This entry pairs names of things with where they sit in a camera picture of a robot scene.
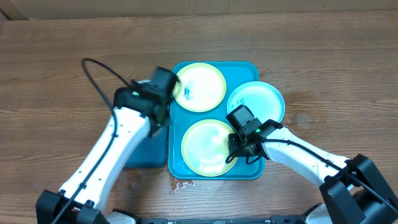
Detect yellow plate with blue stain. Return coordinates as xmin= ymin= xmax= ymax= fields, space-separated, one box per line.
xmin=173 ymin=62 xmax=226 ymax=112

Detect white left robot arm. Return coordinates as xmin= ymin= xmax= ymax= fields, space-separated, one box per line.
xmin=35 ymin=83 xmax=173 ymax=223

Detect black water tray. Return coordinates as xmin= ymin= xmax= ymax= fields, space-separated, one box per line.
xmin=124 ymin=128 xmax=169 ymax=169

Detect light blue plate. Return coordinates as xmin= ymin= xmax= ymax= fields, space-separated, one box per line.
xmin=227 ymin=81 xmax=285 ymax=123

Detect brown cardboard backdrop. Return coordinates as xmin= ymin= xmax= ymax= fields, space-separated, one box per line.
xmin=1 ymin=0 xmax=397 ymax=20

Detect teal serving tray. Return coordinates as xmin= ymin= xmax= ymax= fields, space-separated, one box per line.
xmin=168 ymin=61 xmax=265 ymax=180

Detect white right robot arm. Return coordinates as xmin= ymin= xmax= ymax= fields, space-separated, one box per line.
xmin=229 ymin=118 xmax=397 ymax=223

